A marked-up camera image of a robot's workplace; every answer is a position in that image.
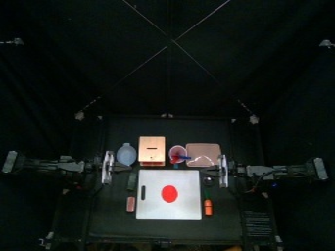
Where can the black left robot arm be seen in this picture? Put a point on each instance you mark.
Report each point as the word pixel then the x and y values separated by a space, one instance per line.
pixel 48 164

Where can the blue toy piece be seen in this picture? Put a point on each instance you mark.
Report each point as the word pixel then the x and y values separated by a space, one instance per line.
pixel 184 157

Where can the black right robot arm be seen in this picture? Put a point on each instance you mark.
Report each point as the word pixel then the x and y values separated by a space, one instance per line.
pixel 283 170

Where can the white cutting board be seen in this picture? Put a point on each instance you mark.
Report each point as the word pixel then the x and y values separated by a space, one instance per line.
pixel 183 206

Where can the wooden toy toaster box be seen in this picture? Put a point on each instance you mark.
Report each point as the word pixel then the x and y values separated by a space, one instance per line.
pixel 150 150

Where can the grey frame clamp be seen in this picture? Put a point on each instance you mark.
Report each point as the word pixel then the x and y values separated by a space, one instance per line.
pixel 78 115
pixel 16 41
pixel 325 43
pixel 253 118

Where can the pink square tray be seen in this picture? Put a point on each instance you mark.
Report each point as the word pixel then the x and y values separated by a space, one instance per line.
pixel 204 151

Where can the red round toy slice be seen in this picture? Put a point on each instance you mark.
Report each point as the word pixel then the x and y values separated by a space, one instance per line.
pixel 168 193

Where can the red toy piece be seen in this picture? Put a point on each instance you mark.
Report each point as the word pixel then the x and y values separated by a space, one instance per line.
pixel 175 159

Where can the clear plastic piece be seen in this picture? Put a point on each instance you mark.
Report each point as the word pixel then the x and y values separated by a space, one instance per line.
pixel 201 160

